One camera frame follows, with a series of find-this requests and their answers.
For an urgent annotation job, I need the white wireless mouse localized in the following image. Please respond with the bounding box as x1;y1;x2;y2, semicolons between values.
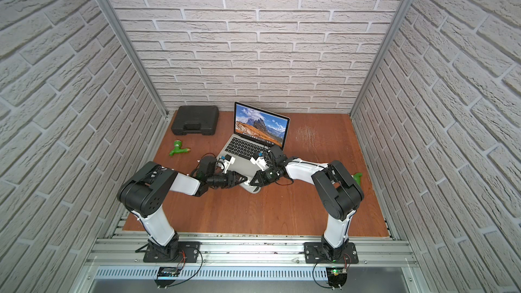
240;183;261;194

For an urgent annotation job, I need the silver laptop with mountain wallpaper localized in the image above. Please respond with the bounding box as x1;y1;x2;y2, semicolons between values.
219;102;290;179

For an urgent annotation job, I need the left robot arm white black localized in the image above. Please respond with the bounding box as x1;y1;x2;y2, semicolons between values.
117;156;248;248

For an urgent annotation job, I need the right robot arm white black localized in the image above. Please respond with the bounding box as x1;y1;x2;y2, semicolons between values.
250;146;364;249

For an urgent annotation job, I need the green plastic toy left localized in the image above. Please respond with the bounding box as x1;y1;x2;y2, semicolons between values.
169;140;191;157

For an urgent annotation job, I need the green plastic toy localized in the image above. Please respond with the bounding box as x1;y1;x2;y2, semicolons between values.
169;140;191;157
352;172;363;187

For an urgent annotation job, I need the black plastic tool case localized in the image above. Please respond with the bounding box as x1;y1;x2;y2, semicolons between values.
171;106;219;136

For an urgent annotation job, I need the green plastic toy right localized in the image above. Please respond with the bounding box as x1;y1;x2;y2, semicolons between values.
352;172;363;187

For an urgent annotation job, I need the left controller board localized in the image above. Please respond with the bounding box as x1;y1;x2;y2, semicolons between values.
154;267;182;289

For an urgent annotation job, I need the controller board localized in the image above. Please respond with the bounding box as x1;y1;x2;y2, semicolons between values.
326;267;347;290
154;267;182;289

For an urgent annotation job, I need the right controller board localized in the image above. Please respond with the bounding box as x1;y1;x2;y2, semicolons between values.
326;267;347;290

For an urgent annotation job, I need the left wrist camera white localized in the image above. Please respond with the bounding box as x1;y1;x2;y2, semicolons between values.
218;154;236;174

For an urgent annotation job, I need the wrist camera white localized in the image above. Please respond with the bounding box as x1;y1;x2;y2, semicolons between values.
250;153;269;171
218;154;236;174

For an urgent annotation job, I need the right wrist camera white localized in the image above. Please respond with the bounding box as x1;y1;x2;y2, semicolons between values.
250;153;269;171

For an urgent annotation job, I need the aluminium rail frame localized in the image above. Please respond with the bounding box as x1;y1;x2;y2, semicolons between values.
72;232;427;292

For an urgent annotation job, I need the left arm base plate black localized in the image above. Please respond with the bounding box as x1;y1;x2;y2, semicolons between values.
143;241;202;264

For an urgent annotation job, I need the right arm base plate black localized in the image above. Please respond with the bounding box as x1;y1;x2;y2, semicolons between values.
303;242;359;265

